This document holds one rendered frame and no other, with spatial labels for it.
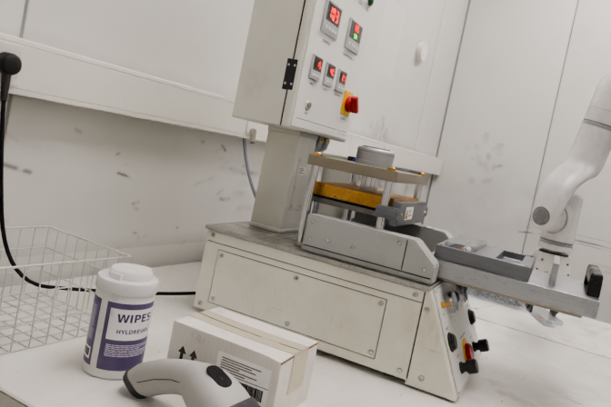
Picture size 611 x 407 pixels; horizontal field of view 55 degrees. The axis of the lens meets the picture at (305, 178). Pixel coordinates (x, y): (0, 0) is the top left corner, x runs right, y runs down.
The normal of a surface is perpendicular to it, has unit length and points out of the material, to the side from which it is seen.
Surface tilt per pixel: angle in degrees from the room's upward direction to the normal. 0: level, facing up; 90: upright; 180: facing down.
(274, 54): 90
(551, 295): 90
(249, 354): 86
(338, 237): 90
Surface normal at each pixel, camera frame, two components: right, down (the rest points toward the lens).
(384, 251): -0.40, -0.04
